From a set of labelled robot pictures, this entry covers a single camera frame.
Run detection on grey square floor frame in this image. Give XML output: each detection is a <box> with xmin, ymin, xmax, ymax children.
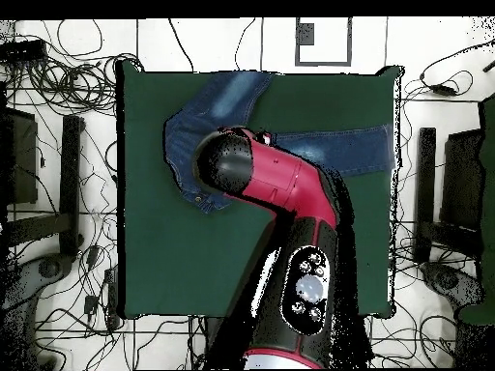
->
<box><xmin>294</xmin><ymin>16</ymin><xmax>354</xmax><ymax>68</ymax></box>

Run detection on blue denim jeans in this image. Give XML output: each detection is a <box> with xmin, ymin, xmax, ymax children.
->
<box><xmin>162</xmin><ymin>70</ymin><xmax>396</xmax><ymax>215</ymax></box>

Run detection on dark green table cloth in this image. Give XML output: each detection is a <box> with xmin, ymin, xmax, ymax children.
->
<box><xmin>115</xmin><ymin>59</ymin><xmax>405</xmax><ymax>320</ymax></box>

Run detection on dark green spare cloth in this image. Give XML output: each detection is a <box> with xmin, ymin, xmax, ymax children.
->
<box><xmin>457</xmin><ymin>94</ymin><xmax>495</xmax><ymax>326</ymax></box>

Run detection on black stand base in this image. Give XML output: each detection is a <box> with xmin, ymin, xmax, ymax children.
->
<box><xmin>5</xmin><ymin>114</ymin><xmax>85</xmax><ymax>258</ymax></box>
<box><xmin>413</xmin><ymin>127</ymin><xmax>484</xmax><ymax>266</ymax></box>

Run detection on grey wheeled chair base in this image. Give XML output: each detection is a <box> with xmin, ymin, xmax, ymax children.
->
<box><xmin>420</xmin><ymin>261</ymin><xmax>484</xmax><ymax>310</ymax></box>
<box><xmin>0</xmin><ymin>252</ymin><xmax>76</xmax><ymax>370</ymax></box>

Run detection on black cable tangle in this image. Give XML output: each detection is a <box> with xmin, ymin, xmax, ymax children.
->
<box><xmin>3</xmin><ymin>18</ymin><xmax>142</xmax><ymax>117</ymax></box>

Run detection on black power strip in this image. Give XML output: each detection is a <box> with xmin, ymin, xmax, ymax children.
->
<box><xmin>103</xmin><ymin>268</ymin><xmax>120</xmax><ymax>329</ymax></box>
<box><xmin>0</xmin><ymin>39</ymin><xmax>48</xmax><ymax>62</ymax></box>

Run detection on black box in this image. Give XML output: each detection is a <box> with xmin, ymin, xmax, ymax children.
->
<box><xmin>0</xmin><ymin>106</ymin><xmax>39</xmax><ymax>206</ymax></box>
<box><xmin>439</xmin><ymin>128</ymin><xmax>484</xmax><ymax>230</ymax></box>

